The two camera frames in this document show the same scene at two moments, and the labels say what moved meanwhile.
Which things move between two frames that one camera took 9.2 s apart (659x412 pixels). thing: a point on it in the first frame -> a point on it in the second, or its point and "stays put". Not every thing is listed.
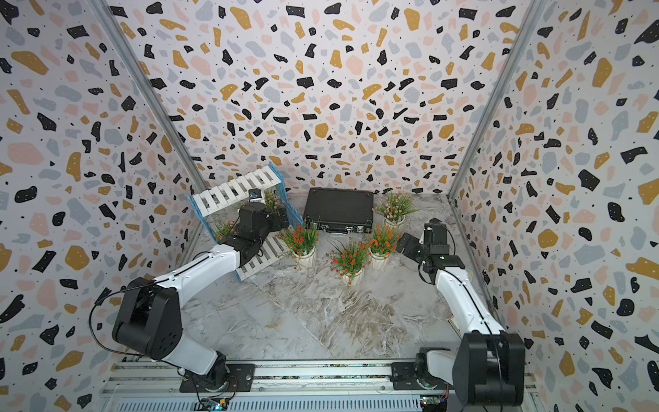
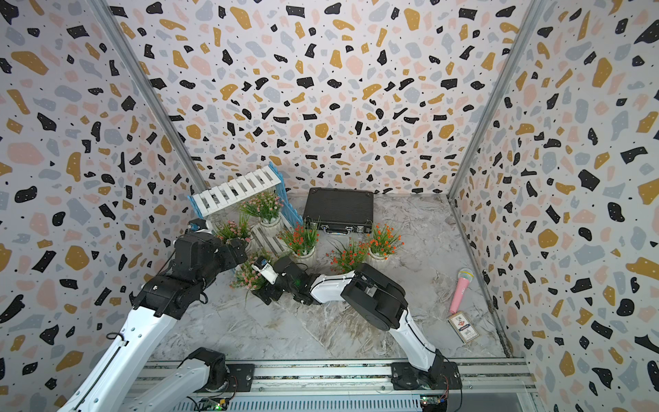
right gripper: [408, 251] -> [269, 290]
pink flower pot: [396, 207] -> [247, 276]
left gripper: [278, 225] -> [232, 260]
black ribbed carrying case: [336, 211] stays put
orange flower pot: [382, 243] stays put
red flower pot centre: [350, 262] stays put
